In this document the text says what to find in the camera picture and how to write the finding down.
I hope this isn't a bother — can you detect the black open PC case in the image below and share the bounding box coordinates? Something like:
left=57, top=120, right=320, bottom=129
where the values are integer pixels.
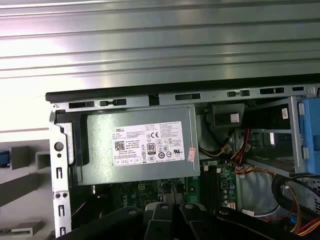
left=45, top=77, right=320, bottom=240

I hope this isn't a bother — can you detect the yellow wire bundle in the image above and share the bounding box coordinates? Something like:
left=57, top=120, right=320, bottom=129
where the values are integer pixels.
left=199, top=144, right=233, bottom=158

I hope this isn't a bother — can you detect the red orange wire bundle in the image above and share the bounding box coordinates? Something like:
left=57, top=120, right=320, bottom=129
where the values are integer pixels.
left=230, top=128, right=276, bottom=181

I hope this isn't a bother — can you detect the grey parts rack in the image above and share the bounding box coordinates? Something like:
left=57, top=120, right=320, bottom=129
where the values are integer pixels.
left=0, top=138, right=55, bottom=240

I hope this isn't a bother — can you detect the black RAM slot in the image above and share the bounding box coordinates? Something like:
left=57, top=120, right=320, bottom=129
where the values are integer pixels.
left=210, top=165, right=221, bottom=214
left=201, top=165, right=211, bottom=214

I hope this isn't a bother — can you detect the blue drive bay latch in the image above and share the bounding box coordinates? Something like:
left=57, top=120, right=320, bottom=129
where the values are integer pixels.
left=297, top=96, right=320, bottom=176

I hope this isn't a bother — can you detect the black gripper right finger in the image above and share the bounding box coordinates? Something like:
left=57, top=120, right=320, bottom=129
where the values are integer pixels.
left=178, top=202, right=305, bottom=240

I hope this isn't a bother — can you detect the grey power supply unit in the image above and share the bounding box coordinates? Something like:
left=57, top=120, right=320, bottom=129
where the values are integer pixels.
left=77, top=104, right=201, bottom=186

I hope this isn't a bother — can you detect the orange power wire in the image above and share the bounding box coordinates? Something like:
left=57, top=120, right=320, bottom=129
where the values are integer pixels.
left=287, top=212, right=320, bottom=237

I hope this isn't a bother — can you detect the green motherboard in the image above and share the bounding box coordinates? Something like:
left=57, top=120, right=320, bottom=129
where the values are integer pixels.
left=72, top=159, right=241, bottom=218

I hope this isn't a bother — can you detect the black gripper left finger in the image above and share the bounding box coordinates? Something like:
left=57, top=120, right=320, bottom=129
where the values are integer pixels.
left=56, top=202, right=176, bottom=240

